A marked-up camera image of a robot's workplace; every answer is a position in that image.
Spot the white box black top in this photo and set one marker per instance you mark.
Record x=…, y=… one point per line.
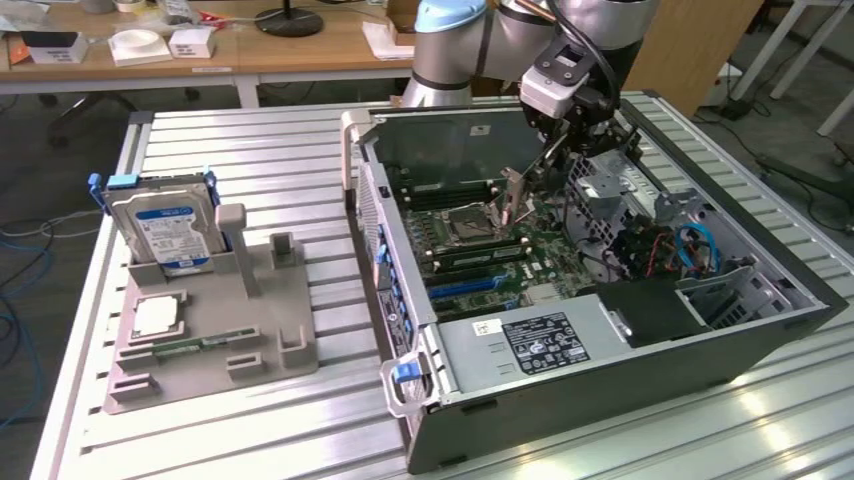
x=56, y=50

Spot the black RAM stick white label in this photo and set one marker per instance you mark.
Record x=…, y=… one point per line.
x=480, y=255

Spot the grey power supply unit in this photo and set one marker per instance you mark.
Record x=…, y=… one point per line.
x=534, y=340

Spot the blue expansion slot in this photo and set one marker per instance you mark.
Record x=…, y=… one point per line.
x=460, y=289

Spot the metal disk bay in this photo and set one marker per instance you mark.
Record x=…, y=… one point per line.
x=600, y=200

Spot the silver CPU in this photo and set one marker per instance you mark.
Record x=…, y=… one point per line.
x=156, y=317

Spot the white paper stack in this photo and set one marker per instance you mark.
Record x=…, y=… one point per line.
x=383, y=45

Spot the wooden cabinet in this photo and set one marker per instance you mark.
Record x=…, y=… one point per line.
x=694, y=50

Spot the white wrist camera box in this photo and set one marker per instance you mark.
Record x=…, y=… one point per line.
x=550, y=92

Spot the black floor stand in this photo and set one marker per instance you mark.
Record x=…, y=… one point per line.
x=807, y=172

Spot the white round dish holder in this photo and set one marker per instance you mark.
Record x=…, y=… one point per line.
x=136, y=47

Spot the metal socket cover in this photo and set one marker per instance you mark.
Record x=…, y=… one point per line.
x=531, y=206

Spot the graphics card with metal bracket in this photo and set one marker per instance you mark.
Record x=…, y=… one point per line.
x=512, y=195

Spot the grey cup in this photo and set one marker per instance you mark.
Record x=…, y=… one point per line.
x=99, y=5

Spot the green RAM stick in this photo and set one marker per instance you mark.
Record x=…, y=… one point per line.
x=200, y=344

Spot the black office chair base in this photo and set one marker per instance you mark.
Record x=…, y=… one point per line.
x=87, y=112

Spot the grey printed parts rack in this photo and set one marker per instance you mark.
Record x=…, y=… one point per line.
x=213, y=370

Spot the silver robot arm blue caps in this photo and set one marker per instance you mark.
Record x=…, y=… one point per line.
x=460, y=45

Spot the blue case latch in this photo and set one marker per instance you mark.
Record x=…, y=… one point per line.
x=404, y=373

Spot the wooden desk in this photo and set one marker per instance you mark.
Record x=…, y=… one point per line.
x=300, y=55

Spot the small white labelled box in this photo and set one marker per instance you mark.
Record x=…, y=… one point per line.
x=189, y=45

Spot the white table frame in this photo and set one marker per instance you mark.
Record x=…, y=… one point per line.
x=794, y=30

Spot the CPU socket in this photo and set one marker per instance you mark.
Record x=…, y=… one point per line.
x=470, y=225

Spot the orange packet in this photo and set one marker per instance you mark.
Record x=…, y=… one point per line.
x=18, y=55

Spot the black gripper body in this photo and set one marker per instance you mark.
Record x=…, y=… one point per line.
x=594, y=125

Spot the open black PC case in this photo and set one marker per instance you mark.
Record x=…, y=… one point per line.
x=600, y=400

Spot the hard disk with blue caddy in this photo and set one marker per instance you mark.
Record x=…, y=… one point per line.
x=167, y=230

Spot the black lamp base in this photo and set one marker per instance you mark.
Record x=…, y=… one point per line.
x=289, y=22

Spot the green motherboard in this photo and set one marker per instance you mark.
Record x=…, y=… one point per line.
x=554, y=260

